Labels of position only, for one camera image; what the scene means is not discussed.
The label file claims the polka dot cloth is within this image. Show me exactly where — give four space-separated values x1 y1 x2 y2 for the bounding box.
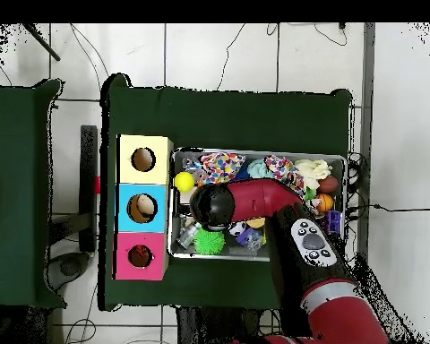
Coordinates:
200 151 306 197

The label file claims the orange striped tiger plush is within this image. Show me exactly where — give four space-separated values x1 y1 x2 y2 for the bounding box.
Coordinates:
130 245 151 264

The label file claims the silver mesh bin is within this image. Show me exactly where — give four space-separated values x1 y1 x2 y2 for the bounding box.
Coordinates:
167 147 348 262

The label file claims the wooden box with three holes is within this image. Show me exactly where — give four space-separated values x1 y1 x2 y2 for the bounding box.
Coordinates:
112 133 175 281

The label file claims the large yellow ball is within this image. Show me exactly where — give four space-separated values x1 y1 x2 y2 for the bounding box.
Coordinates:
174 171 195 194

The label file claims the small soccer ball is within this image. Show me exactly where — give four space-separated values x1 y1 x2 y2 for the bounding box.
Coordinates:
228 220 248 237

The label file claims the light teal knitted cloth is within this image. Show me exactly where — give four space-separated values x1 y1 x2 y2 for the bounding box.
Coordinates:
246 159 273 179

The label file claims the large green spiky ball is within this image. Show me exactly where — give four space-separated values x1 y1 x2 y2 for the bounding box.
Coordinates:
193 227 226 256

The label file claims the dark green tablecloth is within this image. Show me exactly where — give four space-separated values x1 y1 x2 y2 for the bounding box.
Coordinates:
98 73 353 318

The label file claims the cream knitted cloth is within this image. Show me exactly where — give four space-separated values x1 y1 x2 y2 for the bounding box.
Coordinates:
295 159 332 191

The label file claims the small orange basketball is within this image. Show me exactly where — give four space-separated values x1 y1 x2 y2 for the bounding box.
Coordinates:
316 193 335 213

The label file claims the purple plastic block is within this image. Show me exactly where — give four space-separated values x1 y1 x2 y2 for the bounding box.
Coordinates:
325 210 342 234

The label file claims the black stand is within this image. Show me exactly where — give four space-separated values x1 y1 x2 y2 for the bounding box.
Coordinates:
79 125 99 252

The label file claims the green-covered side table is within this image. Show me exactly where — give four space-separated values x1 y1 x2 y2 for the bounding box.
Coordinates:
0 78 66 310

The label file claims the black rod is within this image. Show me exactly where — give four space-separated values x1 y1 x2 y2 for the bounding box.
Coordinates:
21 22 61 62

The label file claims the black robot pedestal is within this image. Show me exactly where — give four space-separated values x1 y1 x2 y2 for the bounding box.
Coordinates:
175 305 270 344

